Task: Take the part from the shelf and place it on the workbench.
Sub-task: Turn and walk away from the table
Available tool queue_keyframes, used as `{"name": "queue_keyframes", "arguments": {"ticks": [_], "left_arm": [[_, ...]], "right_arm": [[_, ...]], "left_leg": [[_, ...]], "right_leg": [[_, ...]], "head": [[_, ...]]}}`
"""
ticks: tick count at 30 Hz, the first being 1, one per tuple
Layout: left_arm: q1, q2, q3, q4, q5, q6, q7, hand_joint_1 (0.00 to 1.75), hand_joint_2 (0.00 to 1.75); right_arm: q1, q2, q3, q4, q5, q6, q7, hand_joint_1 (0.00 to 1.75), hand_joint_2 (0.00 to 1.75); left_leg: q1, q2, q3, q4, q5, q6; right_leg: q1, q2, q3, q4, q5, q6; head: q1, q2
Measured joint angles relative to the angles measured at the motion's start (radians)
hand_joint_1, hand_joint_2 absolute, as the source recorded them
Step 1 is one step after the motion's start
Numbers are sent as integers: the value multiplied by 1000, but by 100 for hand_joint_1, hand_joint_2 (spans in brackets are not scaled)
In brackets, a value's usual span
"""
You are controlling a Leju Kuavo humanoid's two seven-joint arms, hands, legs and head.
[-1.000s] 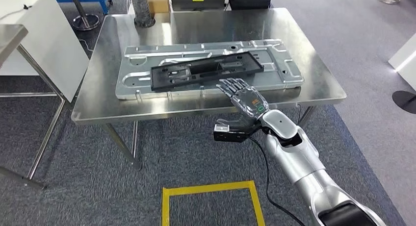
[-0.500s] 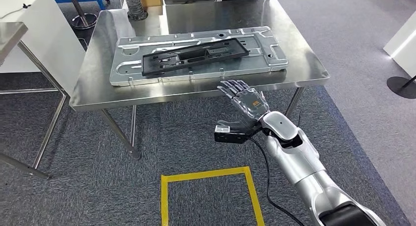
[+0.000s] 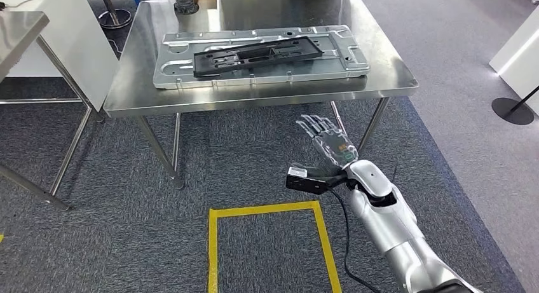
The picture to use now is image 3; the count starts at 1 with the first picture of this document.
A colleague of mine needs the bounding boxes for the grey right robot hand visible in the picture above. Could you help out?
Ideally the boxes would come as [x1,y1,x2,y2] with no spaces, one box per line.
[296,114,360,170]

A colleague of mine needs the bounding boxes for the black plastic frame part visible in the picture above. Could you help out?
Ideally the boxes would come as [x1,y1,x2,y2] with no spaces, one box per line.
[193,35,325,78]

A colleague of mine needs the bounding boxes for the stainless steel workbench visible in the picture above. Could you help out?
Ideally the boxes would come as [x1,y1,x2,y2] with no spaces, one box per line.
[103,0,420,190]

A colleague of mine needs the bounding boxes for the large stamped metal plate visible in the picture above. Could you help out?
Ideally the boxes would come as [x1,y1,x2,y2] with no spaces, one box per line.
[152,25,371,91]

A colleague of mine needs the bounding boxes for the black round base stand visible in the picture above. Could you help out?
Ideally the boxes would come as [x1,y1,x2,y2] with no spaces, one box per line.
[491,85,539,126]

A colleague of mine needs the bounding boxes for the white partition panel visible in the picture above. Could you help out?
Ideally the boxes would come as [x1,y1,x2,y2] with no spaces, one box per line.
[488,15,539,115]

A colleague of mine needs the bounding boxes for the chrome pole stand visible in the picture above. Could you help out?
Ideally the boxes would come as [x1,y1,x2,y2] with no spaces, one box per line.
[97,0,133,30]

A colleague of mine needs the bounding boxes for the white cabinet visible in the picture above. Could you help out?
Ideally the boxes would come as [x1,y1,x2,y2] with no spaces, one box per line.
[0,0,121,113]

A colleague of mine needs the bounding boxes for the small stainless steel table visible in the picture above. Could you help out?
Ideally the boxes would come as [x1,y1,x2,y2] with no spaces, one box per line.
[0,10,104,212]

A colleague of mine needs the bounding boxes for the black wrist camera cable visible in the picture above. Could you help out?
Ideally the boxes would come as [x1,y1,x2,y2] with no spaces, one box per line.
[328,189,382,293]

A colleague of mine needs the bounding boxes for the grey ribbed hose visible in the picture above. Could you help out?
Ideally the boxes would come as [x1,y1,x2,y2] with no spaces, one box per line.
[172,0,200,15]

